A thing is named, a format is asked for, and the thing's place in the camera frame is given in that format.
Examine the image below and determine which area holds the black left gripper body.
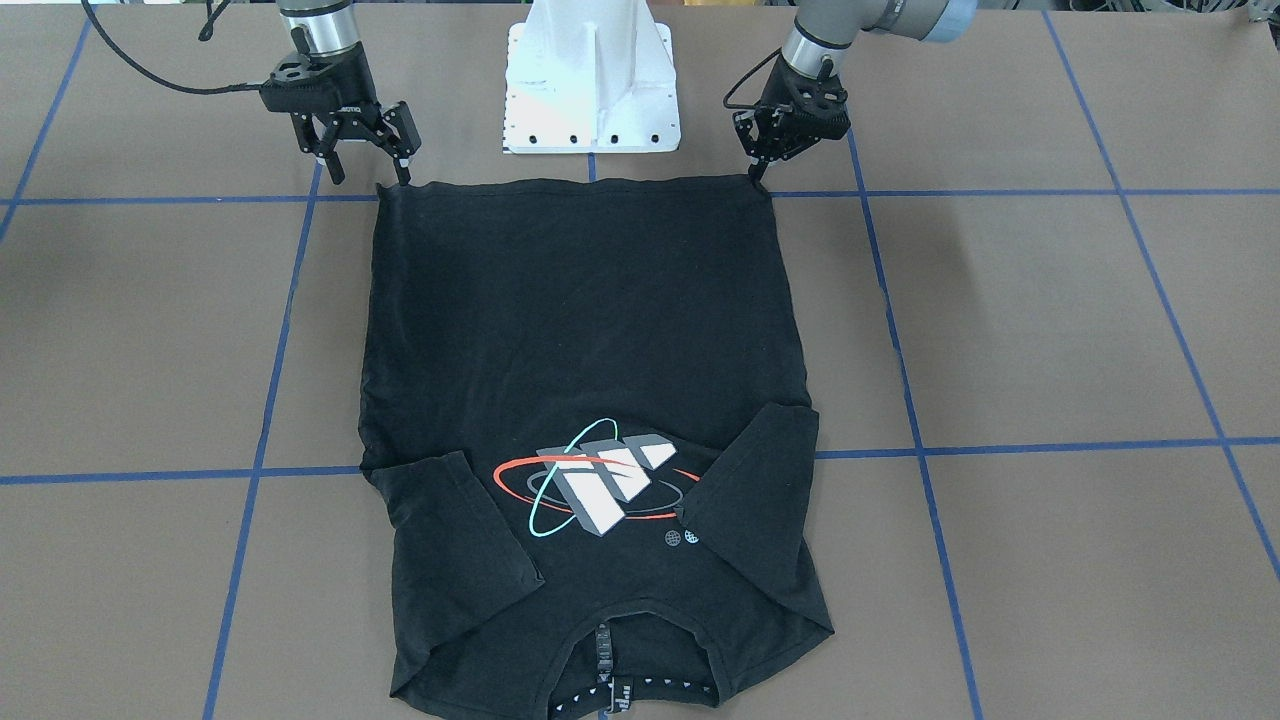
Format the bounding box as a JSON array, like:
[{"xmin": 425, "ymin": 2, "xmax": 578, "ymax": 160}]
[{"xmin": 733, "ymin": 68, "xmax": 850, "ymax": 161}]

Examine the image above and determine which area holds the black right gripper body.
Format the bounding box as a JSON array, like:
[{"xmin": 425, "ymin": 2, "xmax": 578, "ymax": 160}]
[{"xmin": 260, "ymin": 53, "xmax": 378, "ymax": 155}]

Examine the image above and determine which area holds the black graphic t-shirt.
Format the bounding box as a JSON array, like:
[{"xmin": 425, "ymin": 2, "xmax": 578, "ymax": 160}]
[{"xmin": 358, "ymin": 176, "xmax": 833, "ymax": 719}]

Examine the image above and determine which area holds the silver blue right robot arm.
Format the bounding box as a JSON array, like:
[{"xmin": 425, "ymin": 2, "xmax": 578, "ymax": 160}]
[{"xmin": 259, "ymin": 1, "xmax": 421, "ymax": 186}]

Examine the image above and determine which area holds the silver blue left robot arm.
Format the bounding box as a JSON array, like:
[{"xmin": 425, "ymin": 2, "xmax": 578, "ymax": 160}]
[{"xmin": 722, "ymin": 1, "xmax": 979, "ymax": 184}]

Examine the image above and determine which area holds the brown paper table cover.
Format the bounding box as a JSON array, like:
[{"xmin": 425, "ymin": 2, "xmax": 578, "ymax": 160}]
[{"xmin": 1, "ymin": 1, "xmax": 1279, "ymax": 719}]

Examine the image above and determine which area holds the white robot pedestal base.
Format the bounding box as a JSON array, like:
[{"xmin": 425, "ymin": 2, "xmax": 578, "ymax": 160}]
[{"xmin": 502, "ymin": 1, "xmax": 681, "ymax": 155}]

